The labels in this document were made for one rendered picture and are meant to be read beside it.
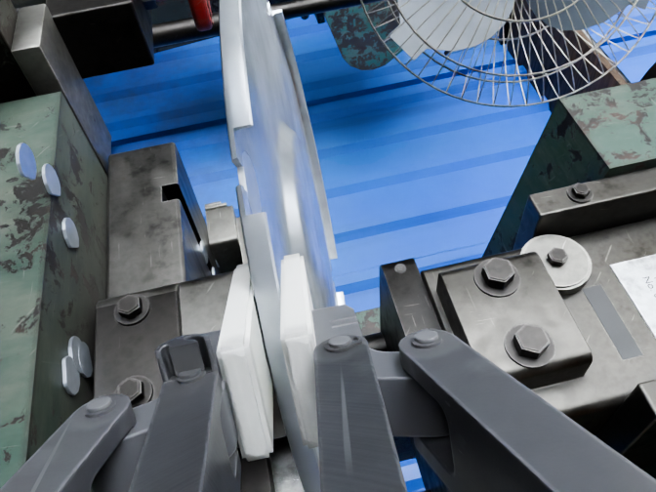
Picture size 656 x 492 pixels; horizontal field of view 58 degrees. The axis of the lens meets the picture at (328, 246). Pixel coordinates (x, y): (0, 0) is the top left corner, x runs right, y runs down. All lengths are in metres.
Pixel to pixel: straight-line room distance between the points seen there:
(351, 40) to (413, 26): 0.68
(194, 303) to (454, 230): 1.73
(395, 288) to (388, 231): 1.56
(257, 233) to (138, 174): 0.38
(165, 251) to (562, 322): 0.30
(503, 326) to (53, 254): 0.31
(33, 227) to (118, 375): 0.10
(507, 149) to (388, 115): 0.50
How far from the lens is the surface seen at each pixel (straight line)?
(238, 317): 0.15
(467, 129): 2.44
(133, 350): 0.39
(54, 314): 0.37
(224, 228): 0.63
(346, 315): 0.16
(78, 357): 0.39
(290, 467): 0.48
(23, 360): 0.35
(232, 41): 0.19
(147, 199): 0.51
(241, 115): 0.18
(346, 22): 1.80
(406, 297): 0.51
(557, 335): 0.46
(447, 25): 1.17
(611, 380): 0.49
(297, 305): 0.15
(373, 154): 2.32
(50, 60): 0.50
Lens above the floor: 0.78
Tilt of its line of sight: 4 degrees up
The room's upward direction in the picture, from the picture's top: 77 degrees clockwise
